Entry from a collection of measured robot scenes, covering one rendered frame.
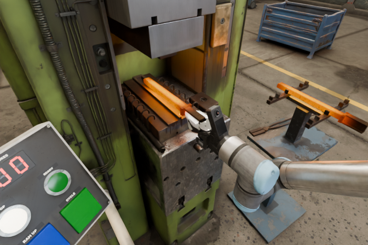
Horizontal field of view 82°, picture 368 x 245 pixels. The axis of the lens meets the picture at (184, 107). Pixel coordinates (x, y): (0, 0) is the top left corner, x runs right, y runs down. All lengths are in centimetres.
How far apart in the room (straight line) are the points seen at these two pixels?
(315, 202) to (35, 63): 193
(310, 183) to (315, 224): 121
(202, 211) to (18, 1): 138
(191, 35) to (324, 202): 168
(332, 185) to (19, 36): 86
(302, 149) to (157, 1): 103
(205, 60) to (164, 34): 40
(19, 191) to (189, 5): 62
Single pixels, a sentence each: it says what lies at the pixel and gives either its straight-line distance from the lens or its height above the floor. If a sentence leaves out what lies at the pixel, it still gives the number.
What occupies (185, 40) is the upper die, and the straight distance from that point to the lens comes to 70.
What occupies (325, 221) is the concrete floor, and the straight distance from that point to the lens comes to 196.
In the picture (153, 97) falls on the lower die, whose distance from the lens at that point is 98.
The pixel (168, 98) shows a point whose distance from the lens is 88.
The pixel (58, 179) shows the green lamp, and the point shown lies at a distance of 60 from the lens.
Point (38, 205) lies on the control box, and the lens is 60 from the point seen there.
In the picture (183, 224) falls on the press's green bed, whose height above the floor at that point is 16.
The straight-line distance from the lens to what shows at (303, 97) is 119.
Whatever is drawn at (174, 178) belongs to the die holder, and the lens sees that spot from 97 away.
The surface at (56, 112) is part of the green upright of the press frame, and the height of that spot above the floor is 111.
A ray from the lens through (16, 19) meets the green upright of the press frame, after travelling 68.
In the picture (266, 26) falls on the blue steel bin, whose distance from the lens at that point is 481.
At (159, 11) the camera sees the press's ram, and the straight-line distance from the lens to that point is 63.
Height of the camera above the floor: 153
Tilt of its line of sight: 36 degrees down
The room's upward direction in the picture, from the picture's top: straight up
